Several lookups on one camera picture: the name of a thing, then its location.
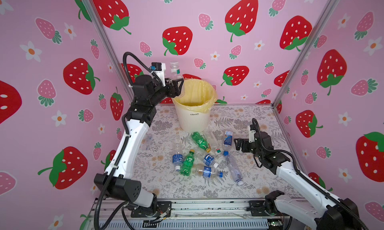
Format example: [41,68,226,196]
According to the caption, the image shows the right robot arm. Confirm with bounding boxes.
[235,119,367,230]

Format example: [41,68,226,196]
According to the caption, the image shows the clear bottle blue label middle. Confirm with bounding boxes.
[195,149,219,169]

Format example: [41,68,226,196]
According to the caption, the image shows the left aluminium corner post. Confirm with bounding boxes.
[82,0,133,103]

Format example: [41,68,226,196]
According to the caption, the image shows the clear bottle blue label left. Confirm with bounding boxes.
[172,144,184,172]

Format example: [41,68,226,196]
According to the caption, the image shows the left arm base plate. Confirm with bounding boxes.
[131,201,172,218]

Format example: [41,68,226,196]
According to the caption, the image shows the aluminium corner post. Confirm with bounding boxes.
[82,0,133,103]
[272,0,341,110]

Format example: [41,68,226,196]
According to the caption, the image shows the white plastic waste bin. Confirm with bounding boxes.
[174,101,212,133]

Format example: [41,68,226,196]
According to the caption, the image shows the long clear bottle blue cap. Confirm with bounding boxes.
[224,151,244,186]

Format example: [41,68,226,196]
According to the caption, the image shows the yellow bin liner bag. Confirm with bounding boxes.
[172,79,218,113]

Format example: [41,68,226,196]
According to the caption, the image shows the green bottle yellow cap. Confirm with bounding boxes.
[180,150,195,177]

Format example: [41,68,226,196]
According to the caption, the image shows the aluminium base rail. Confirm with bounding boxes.
[80,197,301,230]

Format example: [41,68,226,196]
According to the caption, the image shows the clear bottle blue label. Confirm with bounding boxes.
[195,149,219,169]
[172,144,184,172]

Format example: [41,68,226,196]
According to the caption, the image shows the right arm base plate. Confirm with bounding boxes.
[246,200,284,217]

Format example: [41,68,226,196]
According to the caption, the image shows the clear bottle blue cap lying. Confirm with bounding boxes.
[192,165,224,179]

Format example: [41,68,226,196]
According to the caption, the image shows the square clear bottle green label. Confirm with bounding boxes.
[170,61,183,80]

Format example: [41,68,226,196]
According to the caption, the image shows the square bottle blue artesian label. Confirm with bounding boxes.
[223,131,233,156]

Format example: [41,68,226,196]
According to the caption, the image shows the right aluminium corner post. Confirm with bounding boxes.
[272,0,341,110]

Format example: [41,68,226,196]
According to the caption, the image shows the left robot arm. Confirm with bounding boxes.
[94,52,184,230]

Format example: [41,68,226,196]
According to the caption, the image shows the clear bottle orange flower label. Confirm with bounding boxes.
[205,130,224,162]

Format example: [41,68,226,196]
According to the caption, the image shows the green bottle near bin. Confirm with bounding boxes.
[191,132,211,153]

